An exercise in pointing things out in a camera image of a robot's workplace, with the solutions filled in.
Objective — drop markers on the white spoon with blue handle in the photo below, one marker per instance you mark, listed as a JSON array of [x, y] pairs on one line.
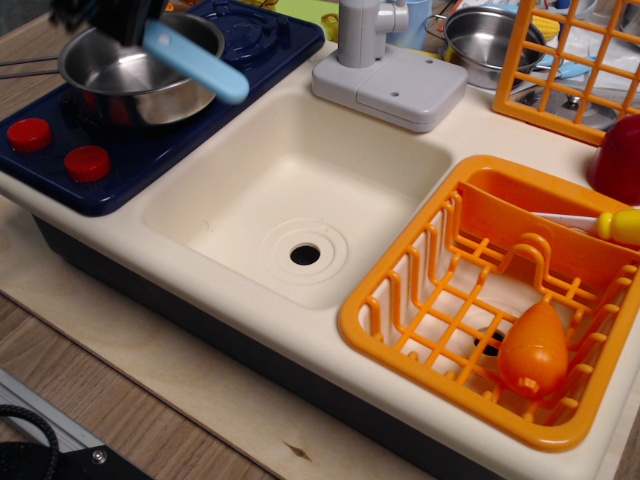
[[189, 59]]

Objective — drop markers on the cream toy kitchen sink unit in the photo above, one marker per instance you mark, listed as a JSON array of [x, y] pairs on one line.
[[271, 223]]

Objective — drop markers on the grey toy faucet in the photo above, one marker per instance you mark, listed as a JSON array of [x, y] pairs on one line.
[[401, 86]]

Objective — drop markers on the right red stove knob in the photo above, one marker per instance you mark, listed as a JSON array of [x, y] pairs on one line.
[[87, 163]]

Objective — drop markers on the black bracket with screw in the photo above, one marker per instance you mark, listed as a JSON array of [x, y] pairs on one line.
[[97, 463]]

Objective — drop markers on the left red stove knob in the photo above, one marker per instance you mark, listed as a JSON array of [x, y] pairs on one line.
[[30, 135]]

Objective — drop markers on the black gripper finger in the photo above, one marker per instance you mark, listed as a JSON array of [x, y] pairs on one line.
[[125, 20], [72, 13]]

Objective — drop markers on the steel pan with wire handle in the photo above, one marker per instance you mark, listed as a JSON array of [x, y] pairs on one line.
[[122, 86]]

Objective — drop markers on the orange plastic toy carrot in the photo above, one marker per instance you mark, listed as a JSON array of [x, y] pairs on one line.
[[533, 358]]

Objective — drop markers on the steel pot lid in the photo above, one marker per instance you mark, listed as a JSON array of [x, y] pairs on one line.
[[566, 106]]

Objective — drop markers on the orange plastic dish rack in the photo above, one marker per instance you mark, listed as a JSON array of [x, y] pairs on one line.
[[482, 250]]

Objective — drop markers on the red stove knob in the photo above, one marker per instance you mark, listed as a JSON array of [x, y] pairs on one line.
[[87, 163], [30, 135]]

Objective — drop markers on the yellow handled white utensil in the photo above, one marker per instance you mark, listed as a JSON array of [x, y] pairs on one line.
[[620, 227]]

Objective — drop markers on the dark blue toy stove top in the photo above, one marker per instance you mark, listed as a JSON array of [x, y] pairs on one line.
[[264, 45]]

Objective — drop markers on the light blue plastic cup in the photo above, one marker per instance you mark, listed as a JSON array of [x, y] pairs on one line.
[[414, 36]]

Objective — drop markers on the orange plastic grid rack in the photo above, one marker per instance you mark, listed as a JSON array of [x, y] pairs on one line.
[[595, 57]]

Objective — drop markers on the steel pot in background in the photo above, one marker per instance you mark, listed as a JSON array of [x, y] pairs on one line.
[[477, 39]]

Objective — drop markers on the yellow toy corn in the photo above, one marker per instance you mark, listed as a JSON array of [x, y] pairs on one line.
[[550, 29]]

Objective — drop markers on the red plastic cup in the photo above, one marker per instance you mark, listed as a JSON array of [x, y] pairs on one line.
[[614, 170]]

